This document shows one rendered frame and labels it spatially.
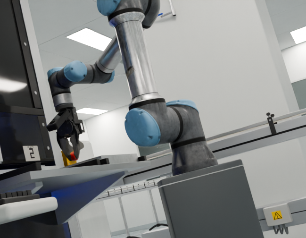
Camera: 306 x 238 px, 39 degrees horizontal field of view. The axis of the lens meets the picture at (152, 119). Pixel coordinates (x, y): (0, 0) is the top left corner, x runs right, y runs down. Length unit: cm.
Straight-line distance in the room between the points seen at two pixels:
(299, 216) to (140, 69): 128
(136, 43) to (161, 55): 182
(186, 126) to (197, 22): 183
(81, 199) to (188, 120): 57
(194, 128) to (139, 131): 20
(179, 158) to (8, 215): 69
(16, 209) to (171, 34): 246
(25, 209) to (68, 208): 88
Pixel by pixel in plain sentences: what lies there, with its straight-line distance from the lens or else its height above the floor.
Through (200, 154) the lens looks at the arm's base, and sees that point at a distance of 136.
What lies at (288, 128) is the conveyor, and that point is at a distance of 227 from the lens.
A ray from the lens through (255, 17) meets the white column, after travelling 302.
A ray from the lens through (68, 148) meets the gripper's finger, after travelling 171.
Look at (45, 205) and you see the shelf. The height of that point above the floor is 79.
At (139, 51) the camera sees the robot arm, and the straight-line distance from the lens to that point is 135.
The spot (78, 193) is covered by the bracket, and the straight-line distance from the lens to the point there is 172.
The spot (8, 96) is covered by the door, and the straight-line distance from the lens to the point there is 178.
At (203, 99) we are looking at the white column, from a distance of 301.
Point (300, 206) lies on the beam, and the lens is 230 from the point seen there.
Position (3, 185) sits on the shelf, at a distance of 115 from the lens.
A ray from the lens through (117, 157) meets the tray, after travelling 152.
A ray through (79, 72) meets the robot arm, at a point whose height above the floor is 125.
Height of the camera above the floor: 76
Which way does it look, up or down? 9 degrees up
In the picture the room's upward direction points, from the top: 15 degrees counter-clockwise
